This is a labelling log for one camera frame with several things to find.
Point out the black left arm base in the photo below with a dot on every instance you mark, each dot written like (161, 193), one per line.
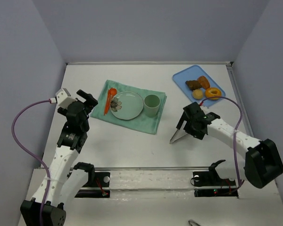
(98, 188)

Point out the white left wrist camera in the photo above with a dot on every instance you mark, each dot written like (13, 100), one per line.
(62, 98)

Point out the green floral ceramic plate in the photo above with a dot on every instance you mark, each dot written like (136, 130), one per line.
(126, 105)

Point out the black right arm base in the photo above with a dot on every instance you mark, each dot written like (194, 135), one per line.
(207, 184)

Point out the dark brown bread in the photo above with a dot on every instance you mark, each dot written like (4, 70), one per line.
(193, 85)

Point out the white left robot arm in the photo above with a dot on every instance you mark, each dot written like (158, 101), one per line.
(63, 179)

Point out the orange plastic spoon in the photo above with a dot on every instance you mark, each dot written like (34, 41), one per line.
(113, 92)

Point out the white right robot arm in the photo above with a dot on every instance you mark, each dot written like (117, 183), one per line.
(261, 162)

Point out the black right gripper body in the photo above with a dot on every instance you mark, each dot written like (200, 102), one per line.
(187, 123)

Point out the metal tongs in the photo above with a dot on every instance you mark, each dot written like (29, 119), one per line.
(180, 133)

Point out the green satin placemat cloth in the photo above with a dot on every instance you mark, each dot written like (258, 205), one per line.
(140, 123)

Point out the blue plastic tray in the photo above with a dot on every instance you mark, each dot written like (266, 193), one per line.
(193, 73)

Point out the orange-brown oblong bread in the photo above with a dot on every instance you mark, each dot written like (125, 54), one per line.
(204, 82)

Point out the round yellow bun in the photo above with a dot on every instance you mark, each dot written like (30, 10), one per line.
(197, 94)

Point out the green ceramic cup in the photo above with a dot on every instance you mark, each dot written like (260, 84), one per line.
(151, 105)

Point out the orange plastic knife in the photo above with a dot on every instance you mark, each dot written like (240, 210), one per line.
(107, 100)

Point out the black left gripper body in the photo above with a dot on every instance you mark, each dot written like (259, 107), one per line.
(84, 103)

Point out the orange plastic fork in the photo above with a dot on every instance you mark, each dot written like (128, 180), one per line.
(107, 106)

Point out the orange ring donut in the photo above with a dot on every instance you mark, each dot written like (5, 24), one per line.
(213, 93)

